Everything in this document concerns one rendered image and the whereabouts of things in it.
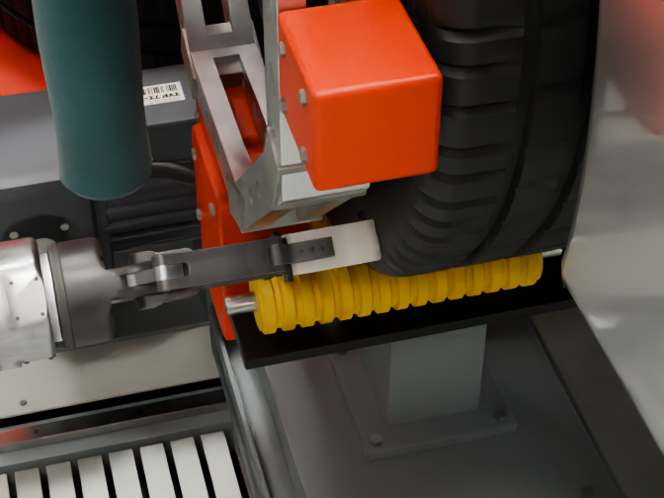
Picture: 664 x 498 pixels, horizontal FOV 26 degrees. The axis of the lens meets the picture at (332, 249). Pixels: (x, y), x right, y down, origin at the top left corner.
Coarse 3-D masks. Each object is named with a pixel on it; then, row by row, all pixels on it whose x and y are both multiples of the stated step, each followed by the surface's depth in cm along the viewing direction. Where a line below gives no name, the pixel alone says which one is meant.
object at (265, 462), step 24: (216, 336) 166; (216, 360) 170; (240, 360) 165; (552, 360) 162; (240, 384) 162; (240, 408) 157; (264, 408) 160; (576, 408) 157; (240, 432) 159; (264, 432) 157; (264, 456) 155; (600, 456) 152; (264, 480) 149; (288, 480) 152
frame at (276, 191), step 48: (192, 0) 128; (240, 0) 129; (288, 0) 84; (336, 0) 88; (192, 48) 128; (240, 48) 128; (192, 96) 130; (240, 144) 118; (288, 144) 91; (240, 192) 112; (288, 192) 93; (336, 192) 94
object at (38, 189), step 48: (0, 96) 161; (144, 96) 156; (0, 144) 153; (48, 144) 153; (192, 144) 155; (0, 192) 148; (48, 192) 150; (144, 192) 157; (192, 192) 158; (0, 240) 152; (48, 240) 153; (144, 240) 161; (192, 240) 169; (144, 336) 177
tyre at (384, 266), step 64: (448, 0) 81; (512, 0) 81; (576, 0) 82; (448, 64) 83; (512, 64) 84; (576, 64) 85; (448, 128) 86; (512, 128) 87; (576, 128) 90; (384, 192) 101; (448, 192) 90; (512, 192) 93; (576, 192) 94; (384, 256) 104; (448, 256) 100; (512, 256) 109
